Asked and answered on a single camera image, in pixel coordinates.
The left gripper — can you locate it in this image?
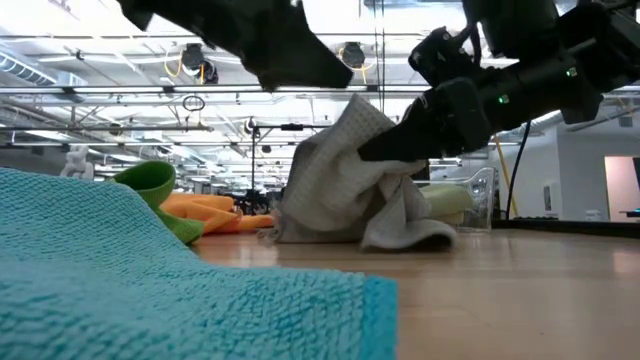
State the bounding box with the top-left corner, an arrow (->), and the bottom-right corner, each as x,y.
117,0 -> 355,93

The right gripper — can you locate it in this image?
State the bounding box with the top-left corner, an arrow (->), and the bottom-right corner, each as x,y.
356,24 -> 496,164

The grey waffle microfiber towel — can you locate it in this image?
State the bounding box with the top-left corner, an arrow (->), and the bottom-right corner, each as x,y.
272,93 -> 459,253

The orange microfiber towel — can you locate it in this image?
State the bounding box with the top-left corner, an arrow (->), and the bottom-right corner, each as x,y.
159,192 -> 277,236

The bright green microfiber towel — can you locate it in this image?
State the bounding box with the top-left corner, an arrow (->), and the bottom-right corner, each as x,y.
110,159 -> 207,246

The turquoise blue microfiber towel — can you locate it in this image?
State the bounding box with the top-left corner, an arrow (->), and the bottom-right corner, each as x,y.
0,167 -> 400,360

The clear plastic bin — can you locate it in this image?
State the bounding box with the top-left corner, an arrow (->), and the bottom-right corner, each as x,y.
413,167 -> 497,234

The long ceiling light bar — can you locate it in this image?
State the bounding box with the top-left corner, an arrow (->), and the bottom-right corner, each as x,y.
0,83 -> 436,97

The black ceiling cable reel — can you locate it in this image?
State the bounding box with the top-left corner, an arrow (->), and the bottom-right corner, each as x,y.
339,42 -> 374,71
179,42 -> 207,77
201,59 -> 220,85

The black background rig frame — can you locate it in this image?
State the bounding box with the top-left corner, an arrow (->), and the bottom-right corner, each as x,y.
251,123 -> 333,194

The yellow hanging cable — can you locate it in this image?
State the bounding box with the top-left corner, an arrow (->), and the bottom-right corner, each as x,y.
492,134 -> 520,217

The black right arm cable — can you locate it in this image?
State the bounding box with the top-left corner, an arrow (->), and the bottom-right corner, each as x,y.
504,119 -> 533,222

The black hanging cable loop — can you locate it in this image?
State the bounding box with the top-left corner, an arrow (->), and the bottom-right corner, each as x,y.
181,94 -> 207,113

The black metal table frame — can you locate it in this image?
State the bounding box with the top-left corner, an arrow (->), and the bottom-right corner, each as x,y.
492,216 -> 640,239

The pink lit wall panel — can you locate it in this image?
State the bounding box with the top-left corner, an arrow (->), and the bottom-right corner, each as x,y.
603,155 -> 640,222

